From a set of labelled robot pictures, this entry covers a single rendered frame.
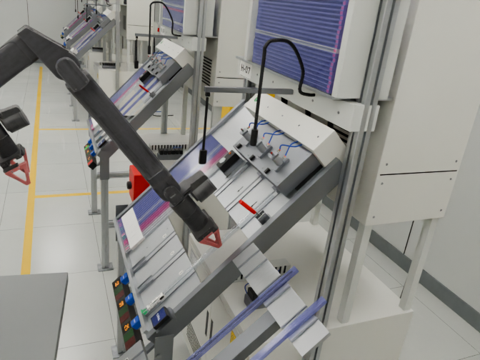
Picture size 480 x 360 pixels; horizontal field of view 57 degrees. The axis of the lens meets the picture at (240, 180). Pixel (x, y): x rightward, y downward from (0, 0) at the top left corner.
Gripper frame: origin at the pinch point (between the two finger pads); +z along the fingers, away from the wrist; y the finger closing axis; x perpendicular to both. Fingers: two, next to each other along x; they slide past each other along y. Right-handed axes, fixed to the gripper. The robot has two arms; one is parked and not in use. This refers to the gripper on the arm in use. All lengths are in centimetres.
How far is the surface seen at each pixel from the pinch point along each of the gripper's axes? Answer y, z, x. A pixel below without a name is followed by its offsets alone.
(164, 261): 14.3, 2.4, 17.5
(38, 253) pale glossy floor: 158, 32, 102
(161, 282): 6.8, 2.8, 21.0
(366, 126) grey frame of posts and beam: -14, -9, -49
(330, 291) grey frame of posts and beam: -13.1, 30.8, -16.6
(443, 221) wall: 72, 146, -105
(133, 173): 93, 4, 16
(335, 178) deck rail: -10.0, 1.2, -36.7
